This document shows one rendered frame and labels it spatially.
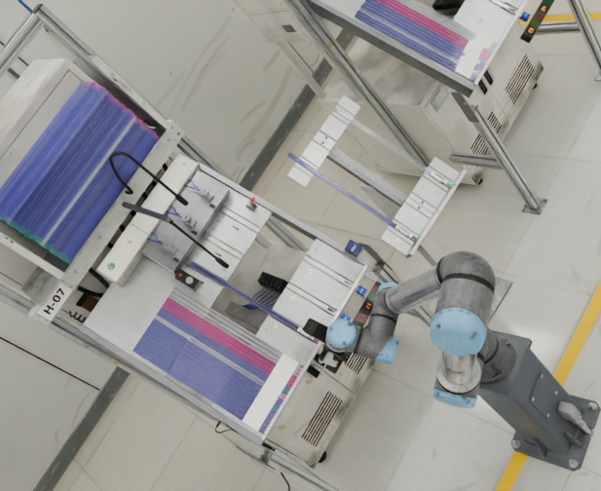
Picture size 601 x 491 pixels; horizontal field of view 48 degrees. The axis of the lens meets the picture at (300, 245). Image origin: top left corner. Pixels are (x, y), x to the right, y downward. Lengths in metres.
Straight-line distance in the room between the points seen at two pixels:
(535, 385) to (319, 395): 0.94
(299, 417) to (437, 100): 1.41
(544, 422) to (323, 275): 0.84
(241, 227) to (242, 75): 2.04
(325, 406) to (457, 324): 1.44
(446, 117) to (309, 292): 1.10
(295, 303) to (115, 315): 0.60
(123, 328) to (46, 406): 1.82
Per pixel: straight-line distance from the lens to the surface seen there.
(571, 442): 2.53
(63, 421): 4.19
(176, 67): 4.05
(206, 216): 2.32
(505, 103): 3.33
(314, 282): 2.30
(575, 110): 3.40
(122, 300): 2.37
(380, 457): 2.86
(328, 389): 2.82
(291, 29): 2.94
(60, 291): 2.28
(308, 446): 2.87
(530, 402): 2.21
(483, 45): 2.71
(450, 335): 1.51
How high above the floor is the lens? 2.31
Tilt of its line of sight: 38 degrees down
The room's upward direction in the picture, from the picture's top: 48 degrees counter-clockwise
